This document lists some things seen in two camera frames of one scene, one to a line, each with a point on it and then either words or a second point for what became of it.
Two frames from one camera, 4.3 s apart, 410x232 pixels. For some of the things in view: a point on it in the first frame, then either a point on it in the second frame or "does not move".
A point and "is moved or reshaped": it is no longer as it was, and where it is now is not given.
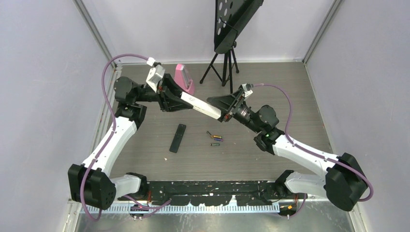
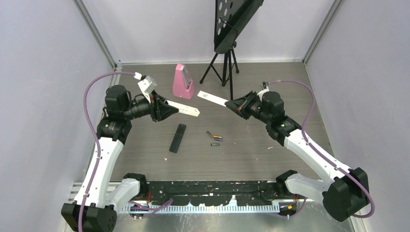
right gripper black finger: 223,103 -> 235,104
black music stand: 230,17 does not move
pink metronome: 183,79 does not move
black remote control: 177,138 does not move
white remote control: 202,105 is moved or reshaped
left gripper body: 159,94 -> 153,108
